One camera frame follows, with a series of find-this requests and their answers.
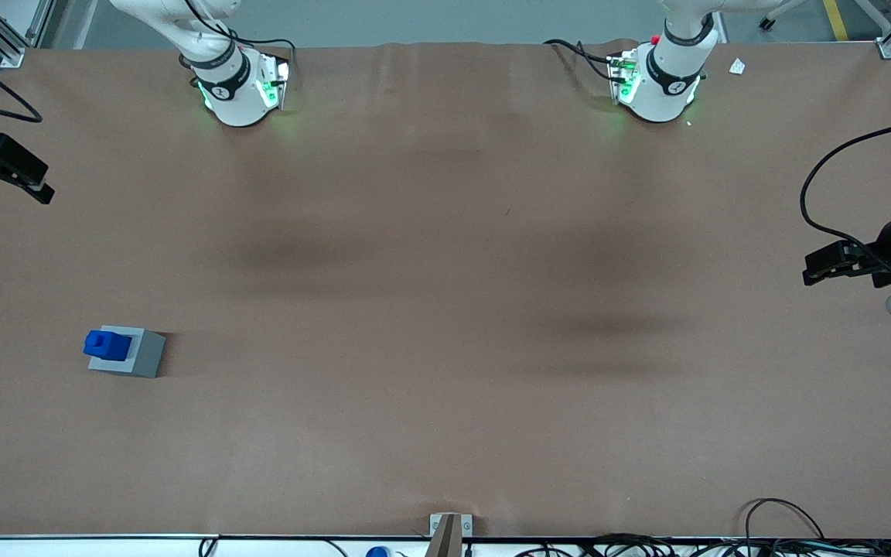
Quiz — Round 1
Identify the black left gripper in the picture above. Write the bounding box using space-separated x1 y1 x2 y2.
803 207 891 289

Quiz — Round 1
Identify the blue plastic part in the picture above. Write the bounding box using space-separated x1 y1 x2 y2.
83 330 134 363

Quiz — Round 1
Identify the gray square base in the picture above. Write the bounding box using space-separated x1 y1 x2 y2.
87 325 167 380

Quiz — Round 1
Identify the white chair leg with caster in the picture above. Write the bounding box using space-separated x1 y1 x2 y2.
756 0 811 31

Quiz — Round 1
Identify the paper table cover sheet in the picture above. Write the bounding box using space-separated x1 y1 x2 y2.
0 39 891 539

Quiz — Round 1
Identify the long black left arm cable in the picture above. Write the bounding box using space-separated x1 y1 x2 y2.
800 118 891 276

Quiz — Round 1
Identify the black looped floor cable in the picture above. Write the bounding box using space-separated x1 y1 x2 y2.
742 498 826 542

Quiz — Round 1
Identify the black cable bundle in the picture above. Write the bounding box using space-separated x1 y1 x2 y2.
515 532 891 557

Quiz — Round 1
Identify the metal mounting bracket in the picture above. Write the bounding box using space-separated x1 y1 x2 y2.
429 512 473 538

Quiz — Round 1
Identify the brown camera post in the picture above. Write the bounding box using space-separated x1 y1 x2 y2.
430 514 463 557

